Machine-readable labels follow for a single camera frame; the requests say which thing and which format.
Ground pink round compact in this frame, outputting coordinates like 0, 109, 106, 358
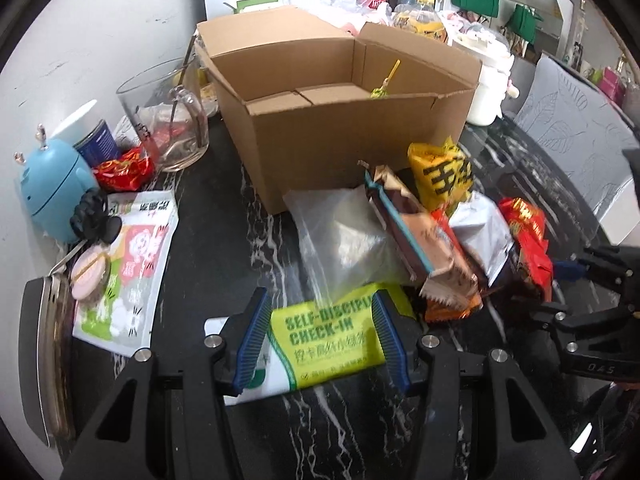
70, 245, 112, 301

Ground green yellow snack pouch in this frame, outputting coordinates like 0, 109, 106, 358
205, 282, 416, 406

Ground white pot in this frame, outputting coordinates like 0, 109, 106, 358
467, 35, 516, 126

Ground silver foil packet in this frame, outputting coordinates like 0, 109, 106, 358
447, 191, 516, 288

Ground small green white carton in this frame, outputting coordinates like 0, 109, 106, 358
225, 0, 273, 15

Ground clear glass mug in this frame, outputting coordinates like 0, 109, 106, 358
116, 57, 210, 173

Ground blue round humidifier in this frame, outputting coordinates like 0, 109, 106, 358
14, 125, 103, 246

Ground brown snack bar packet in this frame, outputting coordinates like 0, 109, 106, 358
357, 160, 483, 311

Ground thin metal rod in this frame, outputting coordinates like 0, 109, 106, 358
47, 240, 88, 278

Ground yellow black-print snack packet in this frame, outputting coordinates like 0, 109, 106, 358
407, 135, 473, 211

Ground yellow-cap drink bottle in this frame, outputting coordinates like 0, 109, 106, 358
392, 0, 448, 43

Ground yellow-stick green lollipop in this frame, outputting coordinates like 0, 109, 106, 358
370, 59, 402, 101

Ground brown cardboard box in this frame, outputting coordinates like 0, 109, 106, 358
194, 5, 483, 216

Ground clear plastic zip bag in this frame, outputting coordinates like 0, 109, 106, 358
282, 185, 416, 301

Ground black hair claw clip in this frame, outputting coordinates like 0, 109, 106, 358
70, 189, 122, 241

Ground pink white plastic bag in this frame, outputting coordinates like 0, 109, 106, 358
340, 2, 396, 36

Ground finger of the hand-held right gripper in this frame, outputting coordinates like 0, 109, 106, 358
528, 304, 640, 347
552, 245, 640, 297

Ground grey leaf-embossed chair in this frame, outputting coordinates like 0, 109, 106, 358
512, 55, 640, 246

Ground orange snack packet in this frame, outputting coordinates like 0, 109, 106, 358
424, 209, 483, 323

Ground red gold-print snack packet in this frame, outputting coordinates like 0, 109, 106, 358
497, 196, 555, 303

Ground dark blue can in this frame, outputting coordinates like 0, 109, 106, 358
74, 119, 121, 168

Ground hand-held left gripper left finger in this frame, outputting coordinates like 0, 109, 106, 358
60, 287, 273, 480

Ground white plastic lid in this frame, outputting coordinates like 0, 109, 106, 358
55, 99, 99, 137

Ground white green pink-print pouch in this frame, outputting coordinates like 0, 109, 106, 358
72, 190, 180, 358

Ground pink box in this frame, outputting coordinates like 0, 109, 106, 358
602, 67, 626, 98

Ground red candy packet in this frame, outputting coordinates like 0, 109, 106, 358
95, 146, 156, 192

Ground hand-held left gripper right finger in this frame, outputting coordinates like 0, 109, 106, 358
372, 290, 583, 480

